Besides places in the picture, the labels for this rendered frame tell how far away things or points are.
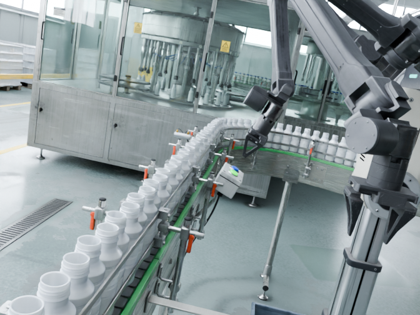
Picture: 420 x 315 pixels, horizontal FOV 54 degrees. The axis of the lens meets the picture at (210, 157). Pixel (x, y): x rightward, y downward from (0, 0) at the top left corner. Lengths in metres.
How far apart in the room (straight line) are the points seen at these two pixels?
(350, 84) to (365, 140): 0.15
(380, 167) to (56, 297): 0.52
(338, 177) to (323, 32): 1.96
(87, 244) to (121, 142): 4.05
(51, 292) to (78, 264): 0.06
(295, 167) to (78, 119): 2.85
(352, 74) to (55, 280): 0.58
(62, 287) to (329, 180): 2.32
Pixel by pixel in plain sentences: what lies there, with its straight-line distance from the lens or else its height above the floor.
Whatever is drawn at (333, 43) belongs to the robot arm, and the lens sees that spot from 0.81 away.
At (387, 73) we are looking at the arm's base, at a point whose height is 1.54.
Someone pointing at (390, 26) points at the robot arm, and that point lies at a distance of 1.09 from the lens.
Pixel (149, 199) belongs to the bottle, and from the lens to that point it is 0.93.
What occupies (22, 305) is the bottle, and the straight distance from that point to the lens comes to 0.55.
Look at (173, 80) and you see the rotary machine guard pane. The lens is 4.52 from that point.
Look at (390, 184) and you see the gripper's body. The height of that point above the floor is 1.32.
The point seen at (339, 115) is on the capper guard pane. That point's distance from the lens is 6.43.
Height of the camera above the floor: 1.46
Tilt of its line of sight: 13 degrees down
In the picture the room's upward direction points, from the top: 11 degrees clockwise
